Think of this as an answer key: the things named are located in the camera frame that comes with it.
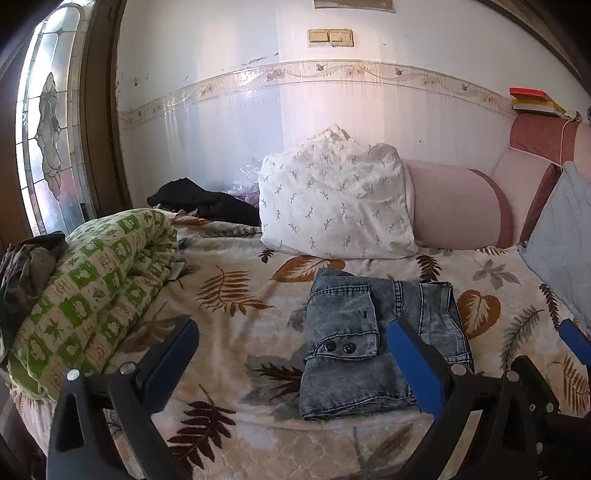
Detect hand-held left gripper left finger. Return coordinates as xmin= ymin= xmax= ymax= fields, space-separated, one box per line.
xmin=46 ymin=318 xmax=200 ymax=480

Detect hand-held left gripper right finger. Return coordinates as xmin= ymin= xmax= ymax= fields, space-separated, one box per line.
xmin=388 ymin=318 xmax=539 ymax=480

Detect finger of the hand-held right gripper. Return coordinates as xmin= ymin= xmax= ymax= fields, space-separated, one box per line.
xmin=516 ymin=356 xmax=563 ymax=480
xmin=560 ymin=318 xmax=591 ymax=370

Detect blue denim pants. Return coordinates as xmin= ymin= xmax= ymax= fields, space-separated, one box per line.
xmin=299 ymin=268 xmax=475 ymax=421

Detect leaf print fleece blanket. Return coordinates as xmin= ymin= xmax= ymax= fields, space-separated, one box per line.
xmin=9 ymin=217 xmax=591 ymax=480

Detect light blue quilted pillow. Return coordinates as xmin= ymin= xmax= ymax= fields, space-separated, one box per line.
xmin=518 ymin=161 xmax=591 ymax=333

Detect green and white patterned quilt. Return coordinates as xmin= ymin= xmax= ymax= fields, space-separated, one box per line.
xmin=7 ymin=208 xmax=181 ymax=400

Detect black garment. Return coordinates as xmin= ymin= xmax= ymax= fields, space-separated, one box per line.
xmin=147 ymin=178 xmax=262 ymax=227

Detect dark grey clothes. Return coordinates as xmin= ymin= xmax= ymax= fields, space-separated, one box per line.
xmin=0 ymin=232 xmax=69 ymax=365

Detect clear plastic bag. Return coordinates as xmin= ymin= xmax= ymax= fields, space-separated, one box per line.
xmin=231 ymin=159 xmax=265 ymax=208

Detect white leaf print pillow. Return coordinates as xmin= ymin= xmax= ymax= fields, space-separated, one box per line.
xmin=257 ymin=124 xmax=419 ymax=260

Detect white and yellow book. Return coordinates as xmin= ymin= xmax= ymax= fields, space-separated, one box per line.
xmin=512 ymin=98 xmax=568 ymax=117

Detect stained glass window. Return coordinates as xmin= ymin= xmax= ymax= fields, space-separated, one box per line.
xmin=16 ymin=2 xmax=100 ymax=236

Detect white cord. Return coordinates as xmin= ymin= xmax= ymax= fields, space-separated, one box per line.
xmin=556 ymin=121 xmax=583 ymax=169

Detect brown wooden window frame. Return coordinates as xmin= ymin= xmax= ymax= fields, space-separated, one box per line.
xmin=81 ymin=0 xmax=136 ymax=222

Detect beige wall switch panel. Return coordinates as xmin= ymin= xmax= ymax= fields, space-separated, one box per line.
xmin=308 ymin=28 xmax=355 ymax=48

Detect wooden picture frame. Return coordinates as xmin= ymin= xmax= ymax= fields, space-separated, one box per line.
xmin=313 ymin=0 xmax=396 ymax=13

